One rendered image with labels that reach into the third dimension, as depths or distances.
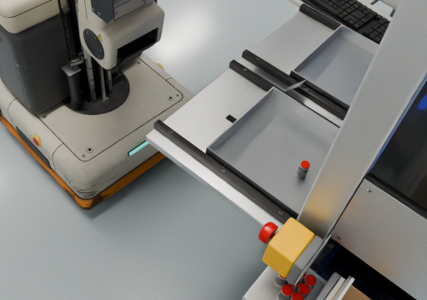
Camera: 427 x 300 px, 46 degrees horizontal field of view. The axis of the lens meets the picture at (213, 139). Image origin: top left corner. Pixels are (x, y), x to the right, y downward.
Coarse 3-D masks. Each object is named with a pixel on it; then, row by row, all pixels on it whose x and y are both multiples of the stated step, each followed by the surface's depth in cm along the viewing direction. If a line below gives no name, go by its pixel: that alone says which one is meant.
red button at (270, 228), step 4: (264, 224) 89; (268, 224) 89; (272, 224) 89; (264, 228) 88; (268, 228) 88; (272, 228) 88; (276, 228) 89; (260, 232) 89; (264, 232) 88; (268, 232) 88; (272, 232) 88; (260, 236) 89; (264, 236) 88; (268, 236) 88; (272, 236) 89; (260, 240) 90; (264, 240) 88; (268, 240) 89
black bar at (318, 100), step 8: (248, 56) 132; (256, 56) 132; (256, 64) 132; (264, 64) 130; (272, 72) 130; (280, 72) 129; (280, 80) 129; (288, 80) 128; (296, 80) 128; (296, 88) 127; (304, 88) 126; (304, 96) 127; (312, 96) 125; (320, 96) 125; (320, 104) 125; (328, 104) 124; (336, 112) 123; (344, 112) 123
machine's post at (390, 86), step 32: (416, 0) 52; (416, 32) 54; (384, 64) 59; (416, 64) 57; (384, 96) 62; (416, 96) 63; (352, 128) 69; (384, 128) 65; (352, 160) 73; (320, 192) 82; (352, 192) 77; (320, 224) 88
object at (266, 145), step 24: (264, 96) 121; (288, 96) 122; (240, 120) 117; (264, 120) 121; (288, 120) 122; (312, 120) 121; (216, 144) 113; (240, 144) 116; (264, 144) 116; (288, 144) 117; (312, 144) 118; (240, 168) 112; (264, 168) 112; (288, 168) 113; (312, 168) 113; (264, 192) 105; (288, 192) 109
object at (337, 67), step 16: (336, 32) 140; (352, 32) 140; (320, 48) 137; (336, 48) 140; (352, 48) 140; (368, 48) 140; (304, 64) 133; (320, 64) 135; (336, 64) 136; (352, 64) 136; (368, 64) 137; (320, 80) 131; (336, 80) 132; (352, 80) 132; (336, 96) 128; (352, 96) 129
